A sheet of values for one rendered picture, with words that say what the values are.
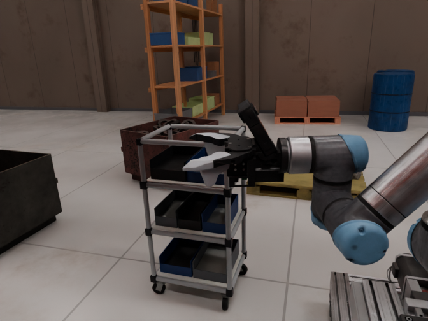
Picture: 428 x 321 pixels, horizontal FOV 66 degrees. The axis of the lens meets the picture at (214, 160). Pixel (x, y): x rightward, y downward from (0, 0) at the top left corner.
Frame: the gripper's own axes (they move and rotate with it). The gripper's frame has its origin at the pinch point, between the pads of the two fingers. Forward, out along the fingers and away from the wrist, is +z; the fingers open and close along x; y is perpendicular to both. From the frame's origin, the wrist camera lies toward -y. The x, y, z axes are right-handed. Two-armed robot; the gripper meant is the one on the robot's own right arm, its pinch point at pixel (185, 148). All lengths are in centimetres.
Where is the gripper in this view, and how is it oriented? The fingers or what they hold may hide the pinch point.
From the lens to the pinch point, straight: 66.2
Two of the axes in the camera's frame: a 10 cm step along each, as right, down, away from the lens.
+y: 0.4, 9.0, 4.4
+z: -10.0, 0.3, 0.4
